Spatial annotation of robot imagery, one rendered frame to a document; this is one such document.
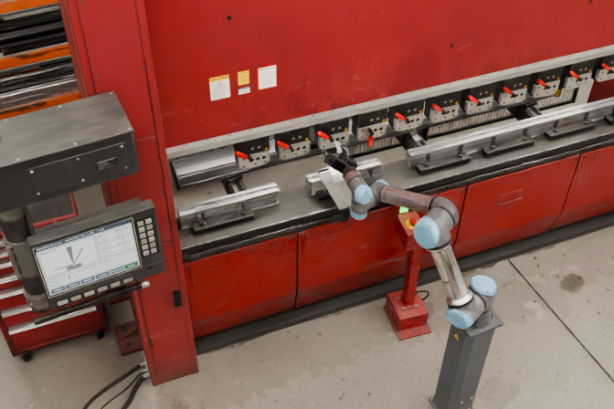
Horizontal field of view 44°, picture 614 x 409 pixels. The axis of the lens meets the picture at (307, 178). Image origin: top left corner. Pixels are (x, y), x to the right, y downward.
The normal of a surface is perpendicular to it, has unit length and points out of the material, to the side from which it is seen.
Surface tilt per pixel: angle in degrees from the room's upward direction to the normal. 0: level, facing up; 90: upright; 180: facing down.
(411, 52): 90
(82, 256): 90
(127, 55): 90
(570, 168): 90
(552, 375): 0
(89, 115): 0
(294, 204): 0
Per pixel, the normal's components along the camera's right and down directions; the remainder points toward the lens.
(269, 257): 0.37, 0.63
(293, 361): 0.01, -0.73
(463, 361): -0.34, 0.63
